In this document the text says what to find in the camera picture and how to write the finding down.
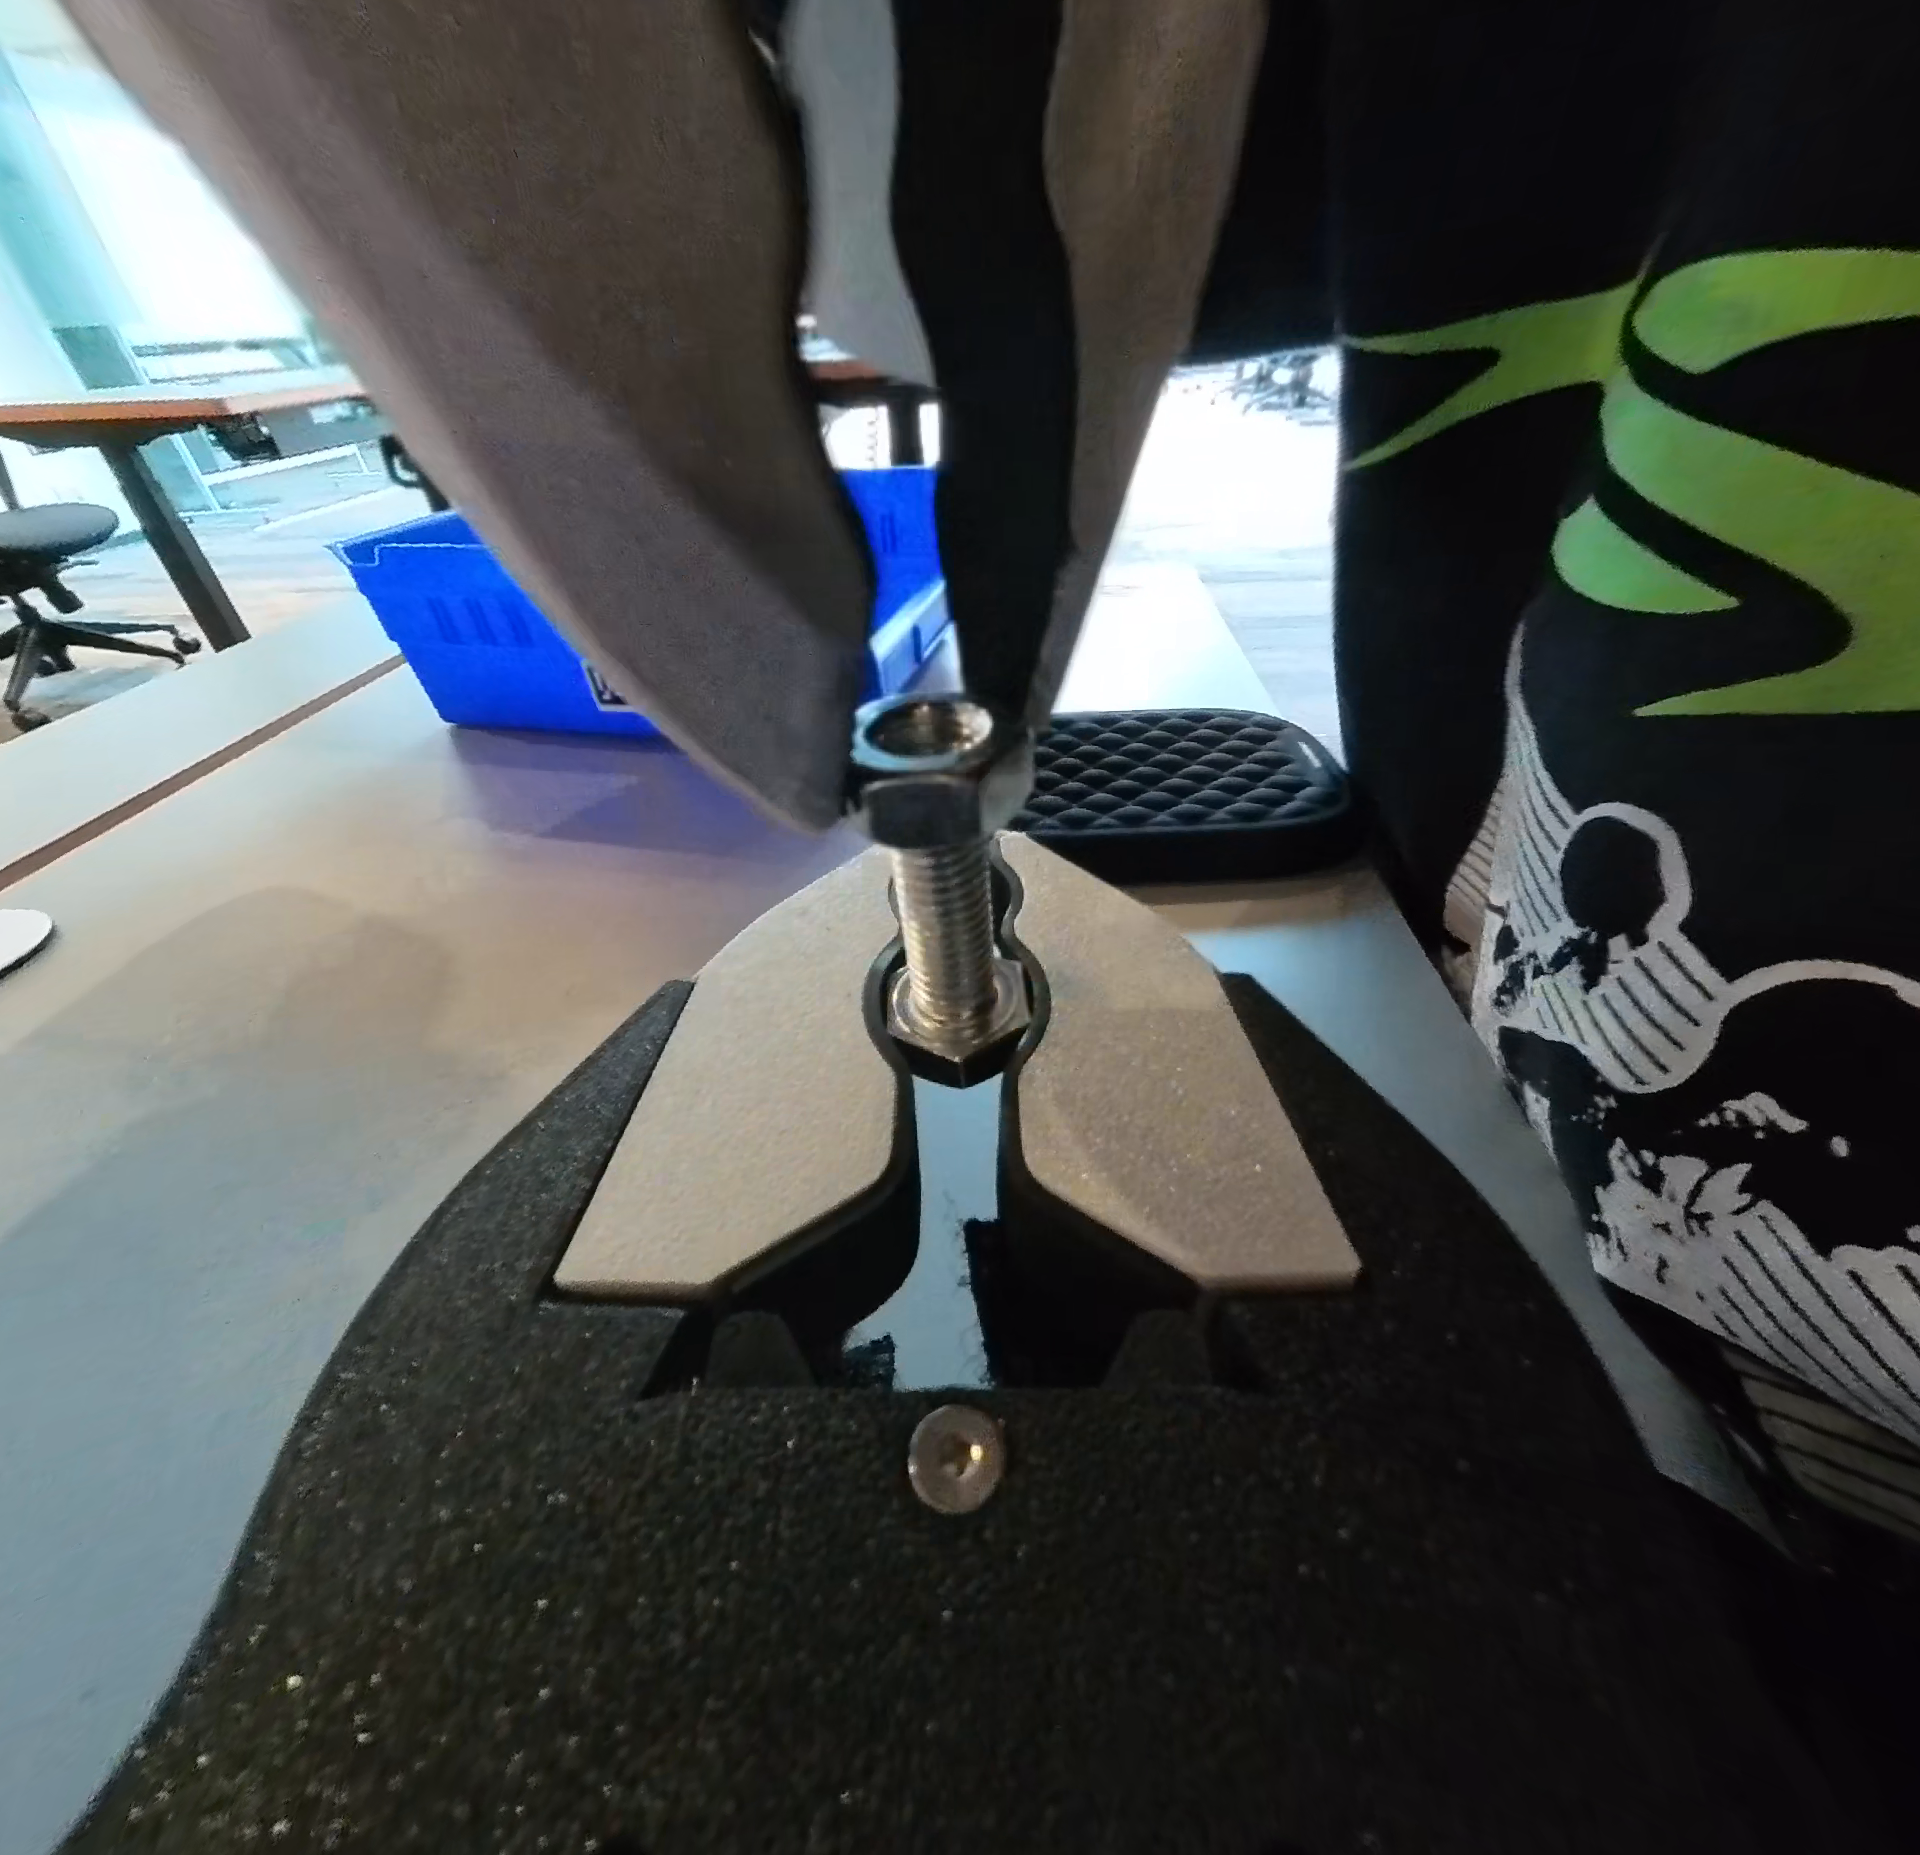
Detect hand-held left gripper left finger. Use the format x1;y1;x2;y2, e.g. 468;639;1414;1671
554;853;920;1305

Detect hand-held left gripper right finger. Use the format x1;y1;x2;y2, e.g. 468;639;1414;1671
990;831;1363;1305

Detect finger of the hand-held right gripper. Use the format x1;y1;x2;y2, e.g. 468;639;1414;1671
35;0;875;833
882;0;1272;743

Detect silver hex bolt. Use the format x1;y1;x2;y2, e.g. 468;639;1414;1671
875;819;1044;1089

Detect blue plastic bin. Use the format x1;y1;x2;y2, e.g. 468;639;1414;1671
325;463;949;739

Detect row of distant office chairs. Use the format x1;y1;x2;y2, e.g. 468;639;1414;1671
1192;347;1340;419

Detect wooden desk black legs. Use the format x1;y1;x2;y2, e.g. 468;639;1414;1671
0;373;377;653

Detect person's black printed shirt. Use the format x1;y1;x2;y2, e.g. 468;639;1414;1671
1265;0;1920;1587

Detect black office chair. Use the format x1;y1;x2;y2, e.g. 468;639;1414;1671
0;501;203;731

